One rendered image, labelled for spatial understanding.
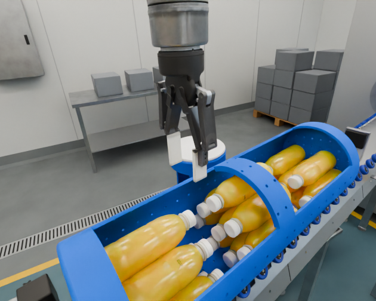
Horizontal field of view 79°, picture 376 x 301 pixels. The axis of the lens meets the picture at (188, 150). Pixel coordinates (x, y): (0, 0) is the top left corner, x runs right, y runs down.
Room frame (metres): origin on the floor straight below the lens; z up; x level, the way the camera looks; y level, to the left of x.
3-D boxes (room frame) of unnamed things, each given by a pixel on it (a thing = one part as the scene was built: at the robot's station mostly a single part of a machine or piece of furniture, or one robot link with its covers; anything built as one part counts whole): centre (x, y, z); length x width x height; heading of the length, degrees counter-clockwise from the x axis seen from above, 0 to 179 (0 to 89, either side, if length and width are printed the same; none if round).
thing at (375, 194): (1.37, -1.43, 0.31); 0.06 x 0.06 x 0.63; 37
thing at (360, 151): (1.01, -0.83, 1.00); 0.10 x 0.04 x 0.15; 37
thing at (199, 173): (0.37, -0.02, 1.33); 0.03 x 0.01 x 0.07; 127
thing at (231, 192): (0.51, -0.14, 1.16); 0.19 x 0.07 x 0.07; 127
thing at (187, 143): (1.02, -0.05, 1.03); 0.28 x 0.28 x 0.01
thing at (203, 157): (0.35, -0.03, 1.35); 0.03 x 0.01 x 0.05; 37
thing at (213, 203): (0.45, -0.06, 1.16); 0.04 x 0.02 x 0.04; 37
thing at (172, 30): (0.40, 0.00, 1.55); 0.09 x 0.09 x 0.06
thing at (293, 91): (3.92, -1.94, 0.59); 1.20 x 0.80 x 1.19; 26
